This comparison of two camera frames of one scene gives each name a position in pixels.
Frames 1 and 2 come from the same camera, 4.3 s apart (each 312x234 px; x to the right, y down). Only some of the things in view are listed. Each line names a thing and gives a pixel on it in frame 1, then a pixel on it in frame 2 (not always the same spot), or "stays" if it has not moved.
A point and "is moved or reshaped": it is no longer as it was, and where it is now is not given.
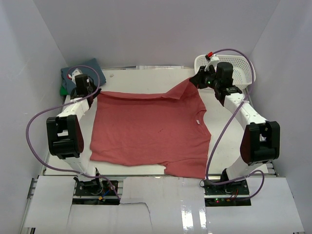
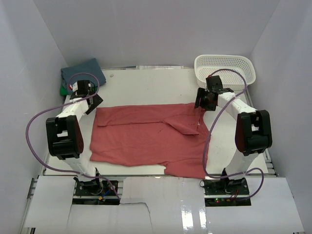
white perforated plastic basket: [242, 76] stays
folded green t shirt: [63, 91] stays
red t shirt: [163, 128] is moved or reshaped
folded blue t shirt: [90, 68] stays
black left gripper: [97, 92] to [97, 101]
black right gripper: [198, 80] to [201, 93]
